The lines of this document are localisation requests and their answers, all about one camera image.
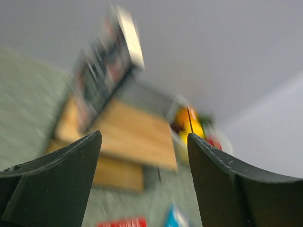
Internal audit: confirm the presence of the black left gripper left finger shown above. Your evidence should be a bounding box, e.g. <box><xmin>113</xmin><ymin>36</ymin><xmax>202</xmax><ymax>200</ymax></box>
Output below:
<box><xmin>0</xmin><ymin>131</ymin><xmax>102</xmax><ymax>227</ymax></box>

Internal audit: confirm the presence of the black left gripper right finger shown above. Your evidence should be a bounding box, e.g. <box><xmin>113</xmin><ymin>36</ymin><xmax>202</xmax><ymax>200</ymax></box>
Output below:
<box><xmin>187</xmin><ymin>134</ymin><xmax>303</xmax><ymax>227</ymax></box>

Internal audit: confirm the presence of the blue comic cover book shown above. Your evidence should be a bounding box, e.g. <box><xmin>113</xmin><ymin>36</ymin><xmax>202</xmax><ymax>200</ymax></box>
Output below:
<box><xmin>163</xmin><ymin>205</ymin><xmax>193</xmax><ymax>227</ymax></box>

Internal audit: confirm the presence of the red 13-storey treehouse book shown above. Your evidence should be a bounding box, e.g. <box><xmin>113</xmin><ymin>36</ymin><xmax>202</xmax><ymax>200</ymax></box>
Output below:
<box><xmin>96</xmin><ymin>216</ymin><xmax>147</xmax><ymax>227</ymax></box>

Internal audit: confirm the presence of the dark grey cover book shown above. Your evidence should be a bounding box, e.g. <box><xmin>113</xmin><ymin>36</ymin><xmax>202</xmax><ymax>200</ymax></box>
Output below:
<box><xmin>73</xmin><ymin>6</ymin><xmax>145</xmax><ymax>132</ymax></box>

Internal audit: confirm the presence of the white plastic fruit basket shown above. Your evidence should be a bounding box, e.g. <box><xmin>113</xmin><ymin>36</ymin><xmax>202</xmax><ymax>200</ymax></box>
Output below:
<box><xmin>166</xmin><ymin>96</ymin><xmax>234</xmax><ymax>165</ymax></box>

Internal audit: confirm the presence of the orange round fruit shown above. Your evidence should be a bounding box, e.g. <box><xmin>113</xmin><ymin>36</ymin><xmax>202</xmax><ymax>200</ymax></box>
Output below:
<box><xmin>176</xmin><ymin>106</ymin><xmax>198</xmax><ymax>133</ymax></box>

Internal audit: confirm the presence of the wooden two-tier metal shelf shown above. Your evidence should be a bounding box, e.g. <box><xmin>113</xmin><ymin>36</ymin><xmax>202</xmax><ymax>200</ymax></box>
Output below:
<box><xmin>46</xmin><ymin>94</ymin><xmax>178</xmax><ymax>193</ymax></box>

